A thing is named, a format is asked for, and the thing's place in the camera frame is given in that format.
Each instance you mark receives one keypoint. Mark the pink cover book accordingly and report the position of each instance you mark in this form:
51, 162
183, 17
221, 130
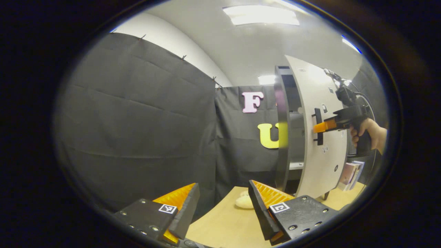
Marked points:
346, 175

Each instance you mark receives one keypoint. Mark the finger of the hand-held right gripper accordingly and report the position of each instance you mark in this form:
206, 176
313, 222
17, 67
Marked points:
324, 126

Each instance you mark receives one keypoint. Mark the large ceiling light panel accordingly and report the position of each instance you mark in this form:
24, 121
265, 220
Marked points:
262, 15

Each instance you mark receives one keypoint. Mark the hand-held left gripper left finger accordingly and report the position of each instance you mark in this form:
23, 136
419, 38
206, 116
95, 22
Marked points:
187, 213

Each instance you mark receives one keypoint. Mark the double ceiling light panel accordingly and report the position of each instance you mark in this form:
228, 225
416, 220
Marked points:
351, 44

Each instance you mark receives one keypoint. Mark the black backdrop cloth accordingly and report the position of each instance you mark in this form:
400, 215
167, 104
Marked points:
137, 120

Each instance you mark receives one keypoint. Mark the light grey cabinet door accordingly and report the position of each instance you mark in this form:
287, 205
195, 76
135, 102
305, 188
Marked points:
327, 165

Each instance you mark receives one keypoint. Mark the dark grey cabinet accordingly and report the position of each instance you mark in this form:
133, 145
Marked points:
282, 137

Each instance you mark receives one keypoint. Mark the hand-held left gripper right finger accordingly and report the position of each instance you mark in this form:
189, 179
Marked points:
260, 213

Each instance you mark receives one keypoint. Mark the pale yellow coaster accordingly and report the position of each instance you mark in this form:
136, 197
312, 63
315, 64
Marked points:
244, 201

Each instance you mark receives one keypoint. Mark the grey-blue cover book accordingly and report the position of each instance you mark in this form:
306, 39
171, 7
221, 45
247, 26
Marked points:
359, 172

